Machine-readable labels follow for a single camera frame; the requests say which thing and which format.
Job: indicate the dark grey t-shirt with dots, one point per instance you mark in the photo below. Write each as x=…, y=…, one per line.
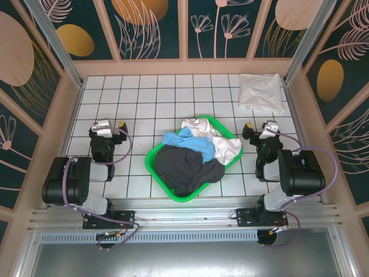
x=176, y=166

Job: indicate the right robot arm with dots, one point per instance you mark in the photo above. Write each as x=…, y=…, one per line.
x=305, y=176

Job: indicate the folded white t-shirt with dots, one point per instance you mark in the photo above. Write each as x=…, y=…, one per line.
x=261, y=92

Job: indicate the aluminium side rail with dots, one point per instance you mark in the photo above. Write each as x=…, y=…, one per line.
x=67, y=138
x=297, y=115

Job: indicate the light blue t-shirt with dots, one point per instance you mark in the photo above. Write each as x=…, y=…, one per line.
x=193, y=142

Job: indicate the aluminium front rail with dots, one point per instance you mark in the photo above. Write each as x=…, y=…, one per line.
x=184, y=215

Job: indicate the green plastic basket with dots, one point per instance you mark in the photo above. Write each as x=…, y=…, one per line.
x=178, y=199

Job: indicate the crumpled white t-shirt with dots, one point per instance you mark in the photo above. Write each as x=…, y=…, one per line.
x=227, y=148

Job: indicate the aluminium corner post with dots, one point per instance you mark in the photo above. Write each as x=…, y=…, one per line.
x=56, y=46
x=306, y=43

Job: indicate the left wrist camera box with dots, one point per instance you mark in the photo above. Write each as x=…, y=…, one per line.
x=102, y=128

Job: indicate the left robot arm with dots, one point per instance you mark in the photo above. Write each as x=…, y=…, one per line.
x=63, y=184

